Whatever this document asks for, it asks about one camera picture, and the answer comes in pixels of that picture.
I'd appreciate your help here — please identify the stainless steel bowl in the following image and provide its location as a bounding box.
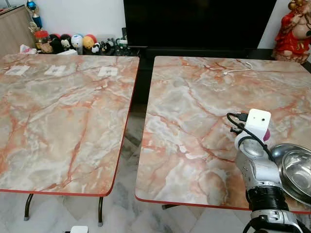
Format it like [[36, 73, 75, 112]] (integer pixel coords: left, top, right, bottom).
[[270, 143, 311, 207]]

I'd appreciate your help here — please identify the red and gold statue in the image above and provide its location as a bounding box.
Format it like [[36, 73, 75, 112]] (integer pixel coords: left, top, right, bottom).
[[272, 0, 311, 65]]

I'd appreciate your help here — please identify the black television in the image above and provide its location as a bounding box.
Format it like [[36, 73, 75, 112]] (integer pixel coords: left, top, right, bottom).
[[123, 0, 278, 49]]

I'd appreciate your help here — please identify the dark green toy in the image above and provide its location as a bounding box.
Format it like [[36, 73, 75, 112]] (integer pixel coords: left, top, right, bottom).
[[115, 39, 130, 56]]

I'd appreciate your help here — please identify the white paper label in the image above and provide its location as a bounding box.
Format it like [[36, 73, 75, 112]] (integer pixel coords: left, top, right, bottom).
[[4, 66, 30, 76], [44, 66, 67, 76], [98, 67, 119, 78]]

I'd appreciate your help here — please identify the yellow and red figurine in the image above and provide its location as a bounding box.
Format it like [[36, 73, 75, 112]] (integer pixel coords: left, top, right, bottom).
[[83, 34, 97, 52]]

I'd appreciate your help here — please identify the white and blue figurine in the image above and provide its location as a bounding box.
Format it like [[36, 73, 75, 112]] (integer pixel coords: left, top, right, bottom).
[[71, 33, 85, 52]]

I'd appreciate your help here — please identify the marble folding table with labels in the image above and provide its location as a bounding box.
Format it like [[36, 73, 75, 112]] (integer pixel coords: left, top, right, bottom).
[[0, 52, 140, 227]]

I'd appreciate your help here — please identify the black round figurine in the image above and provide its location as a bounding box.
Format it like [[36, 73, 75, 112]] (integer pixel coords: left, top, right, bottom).
[[61, 34, 73, 52], [50, 33, 62, 53]]

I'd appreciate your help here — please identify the glass jar with red lid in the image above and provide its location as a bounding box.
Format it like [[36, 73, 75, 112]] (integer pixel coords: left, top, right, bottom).
[[35, 30, 51, 53]]

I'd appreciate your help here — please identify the pink tissue packet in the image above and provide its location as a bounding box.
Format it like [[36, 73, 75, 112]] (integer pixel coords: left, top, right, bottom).
[[19, 44, 38, 54]]

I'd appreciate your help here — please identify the wooden cabinet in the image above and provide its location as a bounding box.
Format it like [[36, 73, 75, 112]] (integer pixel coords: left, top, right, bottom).
[[0, 5, 36, 59]]

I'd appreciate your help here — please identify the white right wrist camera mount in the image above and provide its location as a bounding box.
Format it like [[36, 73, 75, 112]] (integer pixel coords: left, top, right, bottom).
[[242, 109, 271, 145]]

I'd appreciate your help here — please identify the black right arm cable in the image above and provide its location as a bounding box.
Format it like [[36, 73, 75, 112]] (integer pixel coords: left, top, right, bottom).
[[226, 113, 275, 163]]

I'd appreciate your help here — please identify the white cable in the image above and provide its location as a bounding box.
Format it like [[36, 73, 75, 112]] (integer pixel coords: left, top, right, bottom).
[[224, 62, 254, 76]]

